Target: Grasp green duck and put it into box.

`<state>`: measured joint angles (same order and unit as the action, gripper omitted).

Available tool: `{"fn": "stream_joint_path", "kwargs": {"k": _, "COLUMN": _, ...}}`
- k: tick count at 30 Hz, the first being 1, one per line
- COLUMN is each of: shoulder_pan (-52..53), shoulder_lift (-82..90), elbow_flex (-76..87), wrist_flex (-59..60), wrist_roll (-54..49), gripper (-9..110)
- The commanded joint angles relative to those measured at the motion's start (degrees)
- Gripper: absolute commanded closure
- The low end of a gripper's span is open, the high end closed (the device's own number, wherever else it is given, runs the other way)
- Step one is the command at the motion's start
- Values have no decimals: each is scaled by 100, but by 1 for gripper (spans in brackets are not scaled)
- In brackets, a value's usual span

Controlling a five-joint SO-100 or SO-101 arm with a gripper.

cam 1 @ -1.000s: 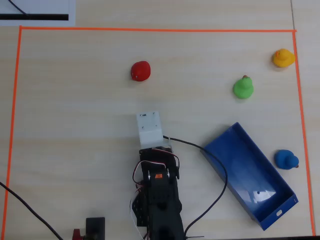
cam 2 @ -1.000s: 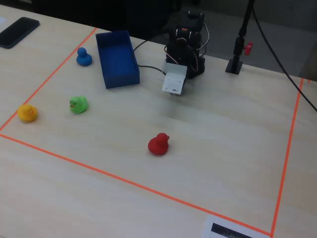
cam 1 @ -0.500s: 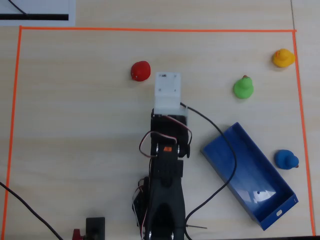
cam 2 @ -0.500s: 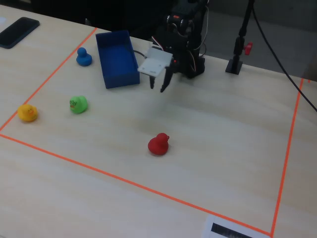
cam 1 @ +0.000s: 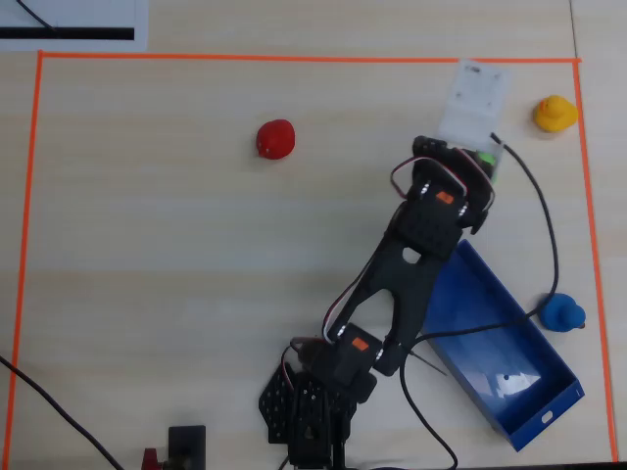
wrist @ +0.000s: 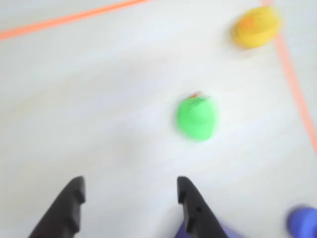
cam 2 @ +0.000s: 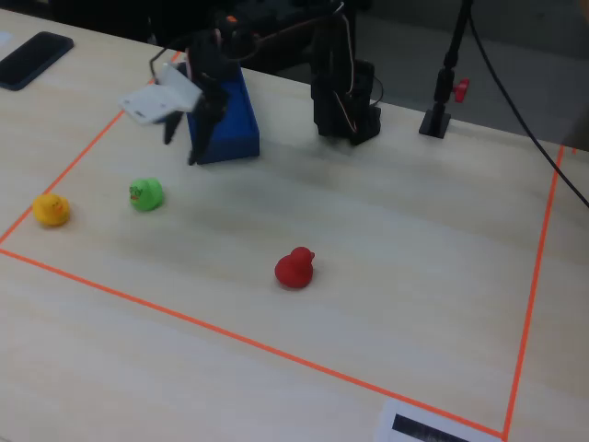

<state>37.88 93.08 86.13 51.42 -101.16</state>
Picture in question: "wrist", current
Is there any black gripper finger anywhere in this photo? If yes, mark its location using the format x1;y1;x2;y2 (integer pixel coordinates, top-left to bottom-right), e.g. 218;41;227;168
177;176;228;238
28;176;86;238

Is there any green rubber duck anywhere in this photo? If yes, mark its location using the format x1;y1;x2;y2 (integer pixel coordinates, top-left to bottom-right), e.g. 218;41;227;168
174;91;220;142

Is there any blue rubber duck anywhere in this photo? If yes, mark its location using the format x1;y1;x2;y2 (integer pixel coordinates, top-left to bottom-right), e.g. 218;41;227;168
284;204;317;238

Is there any yellow rubber duck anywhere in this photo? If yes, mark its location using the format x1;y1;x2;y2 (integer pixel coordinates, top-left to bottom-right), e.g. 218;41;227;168
230;5;283;50

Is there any orange tape line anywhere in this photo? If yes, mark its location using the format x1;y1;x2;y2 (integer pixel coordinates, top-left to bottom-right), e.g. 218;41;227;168
0;0;152;41
262;0;317;156

